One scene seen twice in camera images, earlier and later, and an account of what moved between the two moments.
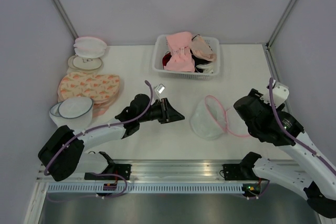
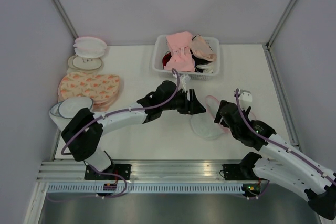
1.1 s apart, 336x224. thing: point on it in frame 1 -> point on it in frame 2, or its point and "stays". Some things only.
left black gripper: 168,114 -> 192,107
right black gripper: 258,95 -> 217,117
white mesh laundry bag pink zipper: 209,120 stays
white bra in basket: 208,68 stays
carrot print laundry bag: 99,87 stays
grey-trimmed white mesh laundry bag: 75,112 stays
